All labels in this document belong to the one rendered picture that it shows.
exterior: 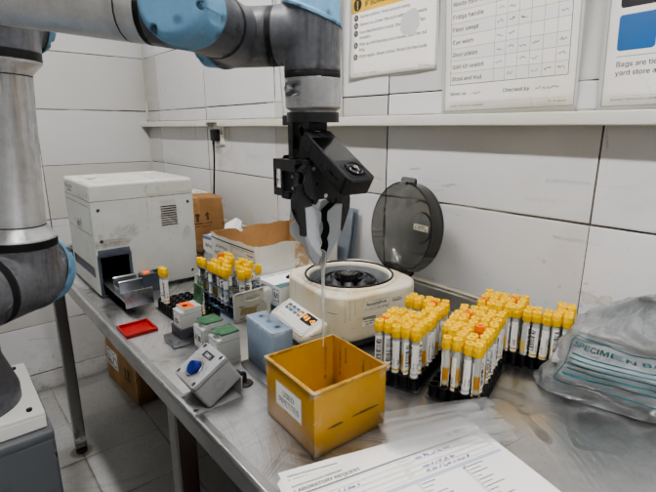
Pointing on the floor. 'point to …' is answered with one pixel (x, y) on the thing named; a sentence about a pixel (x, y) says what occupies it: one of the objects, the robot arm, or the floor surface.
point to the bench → (163, 360)
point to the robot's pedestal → (30, 463)
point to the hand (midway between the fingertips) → (322, 258)
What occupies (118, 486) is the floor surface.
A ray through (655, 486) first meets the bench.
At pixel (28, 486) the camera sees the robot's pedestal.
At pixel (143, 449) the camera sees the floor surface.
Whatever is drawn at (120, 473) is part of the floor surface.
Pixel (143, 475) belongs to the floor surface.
